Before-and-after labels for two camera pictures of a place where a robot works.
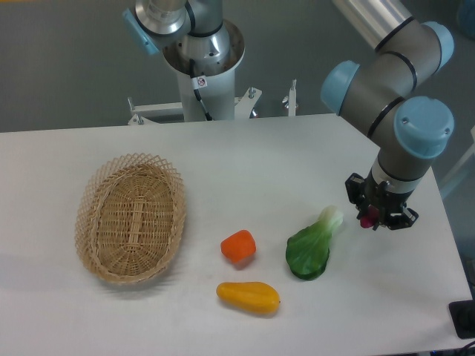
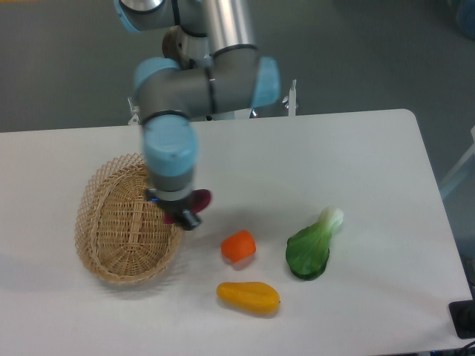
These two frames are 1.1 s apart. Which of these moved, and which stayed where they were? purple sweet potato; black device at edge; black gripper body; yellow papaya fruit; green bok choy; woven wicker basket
Moved: black gripper body; purple sweet potato
Stayed: black device at edge; woven wicker basket; yellow papaya fruit; green bok choy
